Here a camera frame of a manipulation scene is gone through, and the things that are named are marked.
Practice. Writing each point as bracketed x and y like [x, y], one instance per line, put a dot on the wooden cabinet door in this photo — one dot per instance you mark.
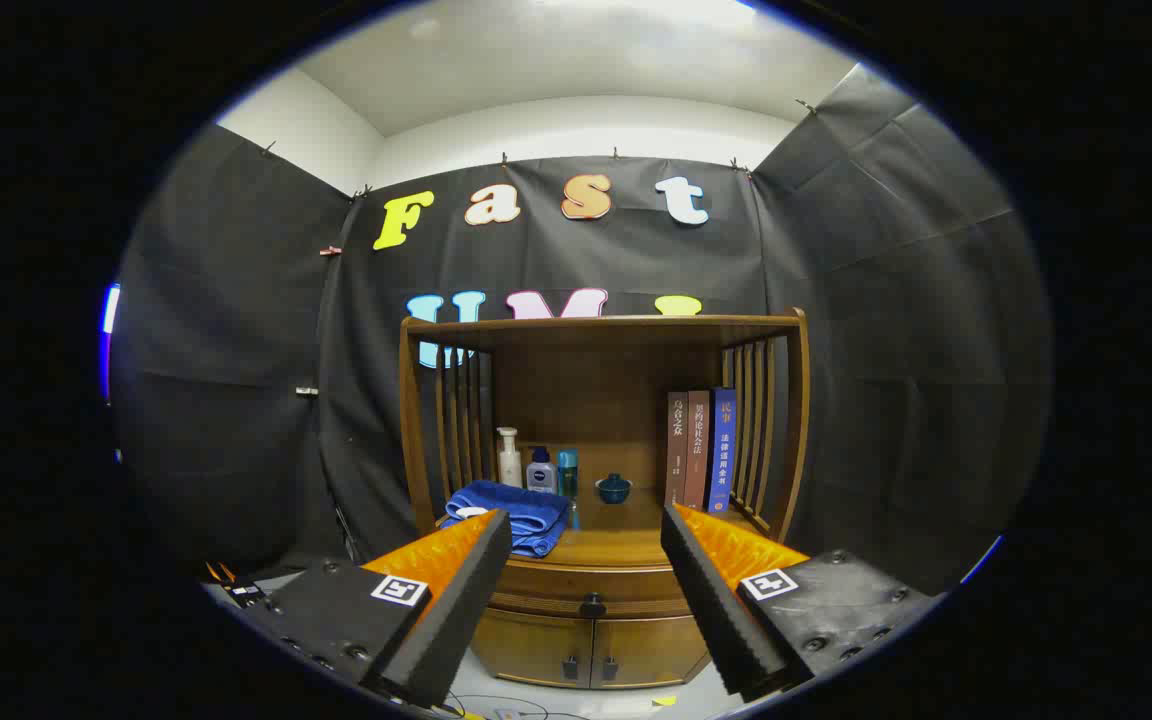
[646, 650]
[526, 645]

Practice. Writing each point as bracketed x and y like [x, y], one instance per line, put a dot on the wooden drawer with black knob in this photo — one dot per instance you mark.
[556, 588]

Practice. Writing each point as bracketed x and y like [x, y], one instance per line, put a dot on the wooden cabinet with slatted sides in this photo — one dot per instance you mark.
[586, 390]

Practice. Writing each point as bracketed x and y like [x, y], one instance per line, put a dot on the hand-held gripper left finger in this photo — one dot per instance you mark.
[456, 620]

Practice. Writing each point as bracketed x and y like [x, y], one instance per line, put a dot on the reddish brown book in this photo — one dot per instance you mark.
[698, 450]

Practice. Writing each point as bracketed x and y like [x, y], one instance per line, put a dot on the wooden countertop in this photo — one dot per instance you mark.
[616, 540]

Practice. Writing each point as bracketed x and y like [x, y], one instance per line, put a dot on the teal translucent bottle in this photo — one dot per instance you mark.
[568, 470]

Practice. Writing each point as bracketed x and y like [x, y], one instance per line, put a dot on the blue lidded teacup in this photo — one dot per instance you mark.
[613, 490]

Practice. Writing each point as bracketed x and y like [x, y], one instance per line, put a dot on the dark brown book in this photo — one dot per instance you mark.
[677, 450]

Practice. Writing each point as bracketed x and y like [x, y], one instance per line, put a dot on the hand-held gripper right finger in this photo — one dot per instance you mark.
[716, 610]

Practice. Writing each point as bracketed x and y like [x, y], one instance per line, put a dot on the white bottle with blue cap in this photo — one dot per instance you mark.
[541, 477]

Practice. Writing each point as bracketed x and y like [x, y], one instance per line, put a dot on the folded blue towel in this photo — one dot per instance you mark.
[526, 505]

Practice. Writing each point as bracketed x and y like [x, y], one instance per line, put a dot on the blue book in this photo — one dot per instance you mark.
[722, 450]

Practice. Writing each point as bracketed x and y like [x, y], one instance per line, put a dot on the white pump bottle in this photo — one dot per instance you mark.
[510, 468]

